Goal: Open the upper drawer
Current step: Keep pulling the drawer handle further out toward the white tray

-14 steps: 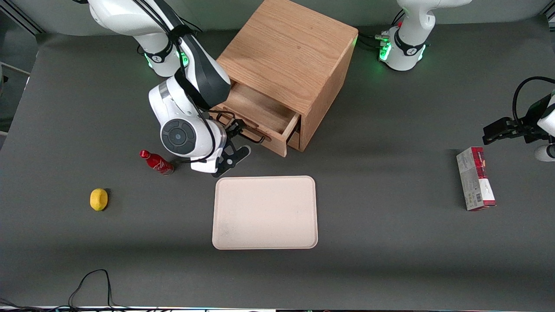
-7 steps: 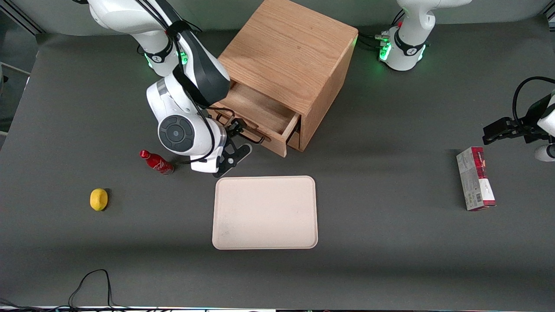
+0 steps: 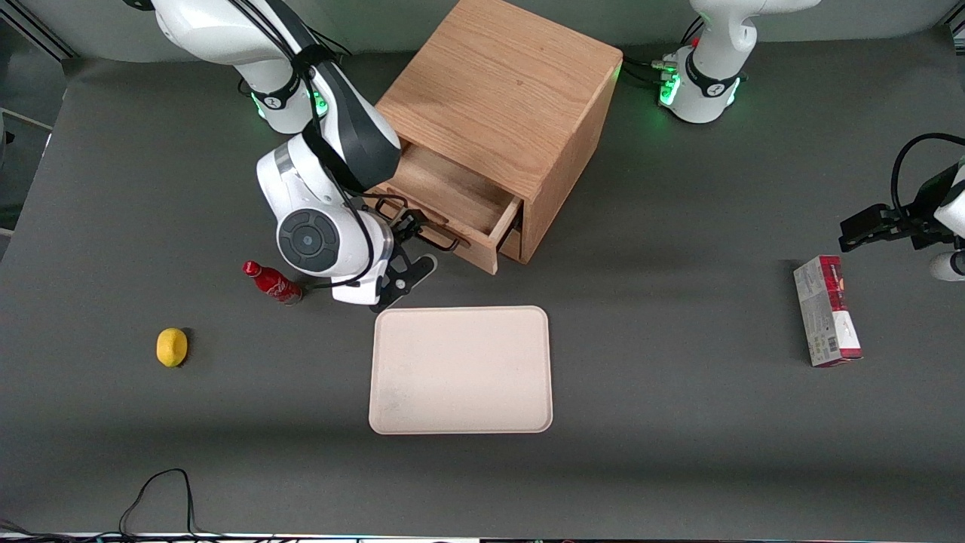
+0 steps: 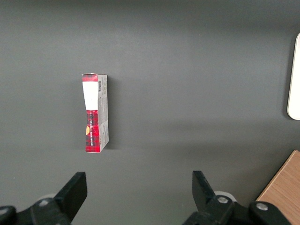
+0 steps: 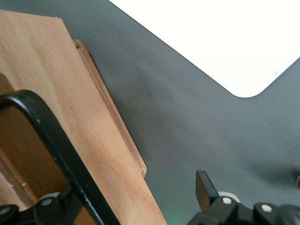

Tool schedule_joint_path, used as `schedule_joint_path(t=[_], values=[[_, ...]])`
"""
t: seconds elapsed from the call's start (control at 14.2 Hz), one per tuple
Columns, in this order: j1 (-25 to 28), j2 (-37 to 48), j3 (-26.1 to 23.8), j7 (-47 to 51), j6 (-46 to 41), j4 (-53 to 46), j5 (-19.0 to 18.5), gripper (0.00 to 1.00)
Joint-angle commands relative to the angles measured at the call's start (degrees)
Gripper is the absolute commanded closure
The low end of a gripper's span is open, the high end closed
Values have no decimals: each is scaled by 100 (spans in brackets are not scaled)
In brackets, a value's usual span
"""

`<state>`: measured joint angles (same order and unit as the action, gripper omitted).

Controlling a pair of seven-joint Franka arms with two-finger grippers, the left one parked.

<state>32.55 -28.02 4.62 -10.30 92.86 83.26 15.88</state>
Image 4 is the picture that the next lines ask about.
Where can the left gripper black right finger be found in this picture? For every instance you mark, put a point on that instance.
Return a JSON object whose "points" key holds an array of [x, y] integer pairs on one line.
{"points": [[204, 194]]}

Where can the red plaid cardboard box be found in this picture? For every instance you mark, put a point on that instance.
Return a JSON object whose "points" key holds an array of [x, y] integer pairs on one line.
{"points": [[93, 131]]}

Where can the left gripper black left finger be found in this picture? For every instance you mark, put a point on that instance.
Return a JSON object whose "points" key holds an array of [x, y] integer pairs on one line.
{"points": [[72, 192]]}

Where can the wooden drawer cabinet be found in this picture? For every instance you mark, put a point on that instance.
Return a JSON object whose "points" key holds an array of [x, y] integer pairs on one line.
{"points": [[286, 187]]}

